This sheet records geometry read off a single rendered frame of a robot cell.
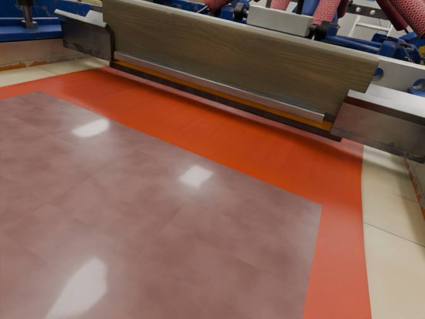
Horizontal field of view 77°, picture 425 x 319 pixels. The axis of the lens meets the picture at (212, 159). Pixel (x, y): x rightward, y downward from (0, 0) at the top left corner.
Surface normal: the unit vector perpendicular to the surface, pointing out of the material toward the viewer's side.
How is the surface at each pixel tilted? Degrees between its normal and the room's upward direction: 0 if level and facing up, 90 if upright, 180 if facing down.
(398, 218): 0
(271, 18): 90
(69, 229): 0
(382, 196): 0
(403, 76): 90
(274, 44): 90
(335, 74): 90
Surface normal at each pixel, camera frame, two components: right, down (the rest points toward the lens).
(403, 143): -0.43, 0.43
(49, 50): 0.89, 0.36
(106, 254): 0.16, -0.83
